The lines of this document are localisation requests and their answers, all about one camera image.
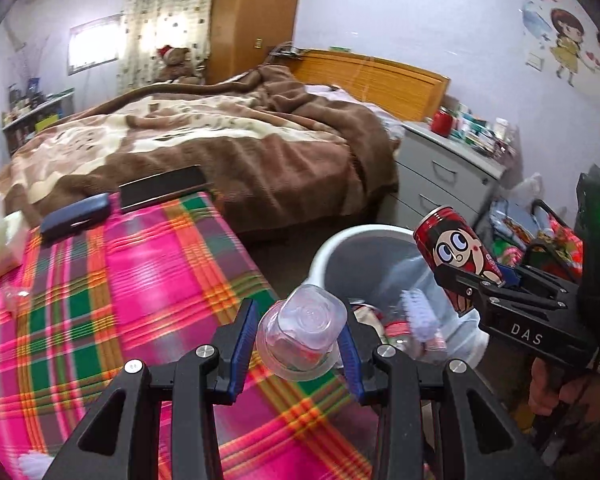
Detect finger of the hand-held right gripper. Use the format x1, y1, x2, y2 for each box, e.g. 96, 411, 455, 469
432, 261, 548, 313
496, 241, 582, 302

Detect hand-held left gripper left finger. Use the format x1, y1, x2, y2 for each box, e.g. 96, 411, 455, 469
55, 298, 259, 480

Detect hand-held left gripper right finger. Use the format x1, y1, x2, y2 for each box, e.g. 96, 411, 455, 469
339, 304, 553, 480

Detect red cartoon drink can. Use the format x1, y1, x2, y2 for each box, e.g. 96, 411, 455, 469
412, 205, 507, 319

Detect clear plastic cup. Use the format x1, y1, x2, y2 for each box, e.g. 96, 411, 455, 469
255, 283, 349, 382

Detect clear plastic bottle red label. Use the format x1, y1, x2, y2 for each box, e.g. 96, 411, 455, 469
384, 317, 451, 362

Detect white trash bin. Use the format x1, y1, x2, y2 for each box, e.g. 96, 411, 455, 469
309, 225, 488, 411

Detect person's right forearm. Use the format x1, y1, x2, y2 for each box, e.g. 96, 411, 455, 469
542, 370, 600, 467

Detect person's right hand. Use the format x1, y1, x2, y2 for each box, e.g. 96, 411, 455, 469
527, 358, 567, 417

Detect colourful printed bag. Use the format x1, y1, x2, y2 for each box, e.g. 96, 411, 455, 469
489, 196, 587, 282

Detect white plastic bag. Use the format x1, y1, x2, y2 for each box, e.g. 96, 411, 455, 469
509, 172, 544, 202

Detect pink plaid cloth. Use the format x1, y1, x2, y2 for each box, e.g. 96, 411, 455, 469
0, 192, 377, 480

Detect grey drawer cabinet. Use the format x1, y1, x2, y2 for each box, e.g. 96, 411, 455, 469
394, 120, 509, 227

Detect group of boxes and bottles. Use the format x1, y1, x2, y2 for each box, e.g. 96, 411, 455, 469
450, 102, 519, 159

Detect red jar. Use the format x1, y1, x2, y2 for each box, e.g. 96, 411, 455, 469
431, 107, 454, 137

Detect black tablet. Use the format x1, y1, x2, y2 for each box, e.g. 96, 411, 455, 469
118, 164, 209, 212

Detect bed with brown blanket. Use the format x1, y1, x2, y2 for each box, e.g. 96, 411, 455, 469
0, 64, 402, 242

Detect blue case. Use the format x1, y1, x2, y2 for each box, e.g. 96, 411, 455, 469
40, 193, 112, 244

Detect pale pink pillow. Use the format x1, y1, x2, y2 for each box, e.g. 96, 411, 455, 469
304, 85, 407, 142

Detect clear plastic wrapper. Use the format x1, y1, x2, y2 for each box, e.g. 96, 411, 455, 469
1, 282, 32, 312

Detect wooden headboard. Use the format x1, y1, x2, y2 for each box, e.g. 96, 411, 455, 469
294, 48, 452, 124

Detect white crumpled tissue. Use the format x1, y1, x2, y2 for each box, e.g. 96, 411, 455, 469
16, 451, 57, 480

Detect white tissue pack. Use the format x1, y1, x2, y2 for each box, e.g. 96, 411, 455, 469
0, 192, 32, 289

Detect brown teddy bear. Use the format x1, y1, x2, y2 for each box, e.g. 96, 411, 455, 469
155, 45, 204, 84

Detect cluttered shelf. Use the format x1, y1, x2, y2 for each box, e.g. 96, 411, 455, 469
0, 76, 77, 157

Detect wooden wardrobe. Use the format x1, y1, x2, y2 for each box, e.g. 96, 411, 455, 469
201, 0, 307, 87

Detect window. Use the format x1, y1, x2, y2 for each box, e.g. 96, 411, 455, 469
67, 13, 124, 76

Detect dotted curtain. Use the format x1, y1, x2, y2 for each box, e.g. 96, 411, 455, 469
116, 0, 219, 94

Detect bare decorative branches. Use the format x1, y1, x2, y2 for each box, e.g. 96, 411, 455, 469
9, 44, 37, 86

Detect black metal handle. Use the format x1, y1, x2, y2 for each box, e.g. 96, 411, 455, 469
529, 198, 572, 242

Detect cartoon wall sticker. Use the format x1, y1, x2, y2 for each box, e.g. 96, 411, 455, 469
521, 0, 600, 117

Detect metal frame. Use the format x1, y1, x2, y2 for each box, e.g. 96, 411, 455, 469
267, 43, 307, 62

